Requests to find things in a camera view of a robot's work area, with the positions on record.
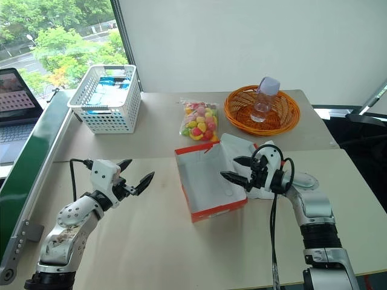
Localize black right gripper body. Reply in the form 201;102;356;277
246;155;273;192

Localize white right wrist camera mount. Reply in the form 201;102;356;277
261;150;284;182

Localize light blue packet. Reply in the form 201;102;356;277
86;85;122;107

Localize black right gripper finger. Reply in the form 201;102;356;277
220;171;250;188
233;155;253;168

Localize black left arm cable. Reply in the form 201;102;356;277
69;158;94;202

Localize clear bag of colourful candy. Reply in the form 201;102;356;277
178;97;220;143

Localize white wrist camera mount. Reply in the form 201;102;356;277
89;159;122;210
261;150;284;182

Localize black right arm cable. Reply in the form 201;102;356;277
252;144;296;290

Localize white metal pole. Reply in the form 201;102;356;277
359;80;387;116

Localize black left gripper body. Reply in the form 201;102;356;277
112;177;137;202

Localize dark window frame post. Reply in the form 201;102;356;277
109;0;145;92

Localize white perforated plastic basket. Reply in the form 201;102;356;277
67;64;142;135

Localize clear bottle with lilac cap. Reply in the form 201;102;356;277
250;76;281;123

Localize green conveyor belt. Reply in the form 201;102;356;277
0;89;73;285

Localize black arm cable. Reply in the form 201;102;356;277
252;144;296;290
69;158;94;202

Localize grey metal bracket plate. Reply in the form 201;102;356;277
25;223;45;242

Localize orange woven basket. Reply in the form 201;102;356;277
223;85;301;137

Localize white orange cardboard box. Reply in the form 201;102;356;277
174;132;275;224

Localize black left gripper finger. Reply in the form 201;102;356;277
133;171;156;197
117;158;133;176

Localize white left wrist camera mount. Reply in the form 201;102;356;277
89;159;122;210

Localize grey laptop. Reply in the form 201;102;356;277
0;67;45;166

